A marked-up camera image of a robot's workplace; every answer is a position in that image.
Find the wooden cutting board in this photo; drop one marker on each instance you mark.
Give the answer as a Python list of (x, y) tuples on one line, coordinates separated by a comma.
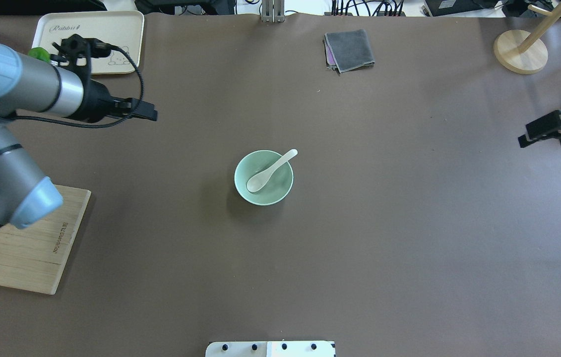
[(34, 258)]

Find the white ceramic spoon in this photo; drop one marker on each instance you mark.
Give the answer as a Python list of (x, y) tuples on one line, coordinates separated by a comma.
[(257, 182)]

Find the wooden mug tree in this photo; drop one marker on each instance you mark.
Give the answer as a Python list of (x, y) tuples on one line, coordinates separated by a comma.
[(524, 52)]

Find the light green bowl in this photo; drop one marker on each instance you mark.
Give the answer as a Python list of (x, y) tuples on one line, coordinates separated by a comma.
[(279, 185)]

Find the green lime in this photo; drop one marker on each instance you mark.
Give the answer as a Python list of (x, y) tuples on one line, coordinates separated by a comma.
[(40, 54)]

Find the left gripper camera mount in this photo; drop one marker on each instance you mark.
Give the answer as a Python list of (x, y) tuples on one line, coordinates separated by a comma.
[(76, 53)]

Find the grey folded cloth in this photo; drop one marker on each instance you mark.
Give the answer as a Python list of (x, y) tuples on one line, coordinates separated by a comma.
[(347, 51)]

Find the white pillar with base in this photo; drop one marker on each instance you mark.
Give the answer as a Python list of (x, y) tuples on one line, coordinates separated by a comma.
[(299, 348)]

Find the aluminium frame post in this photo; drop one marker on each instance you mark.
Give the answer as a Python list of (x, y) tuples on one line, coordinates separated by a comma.
[(272, 11)]

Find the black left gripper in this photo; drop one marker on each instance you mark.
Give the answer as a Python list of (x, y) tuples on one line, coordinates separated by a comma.
[(96, 101)]

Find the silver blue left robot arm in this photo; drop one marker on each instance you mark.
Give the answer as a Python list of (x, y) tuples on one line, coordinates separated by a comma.
[(60, 91)]

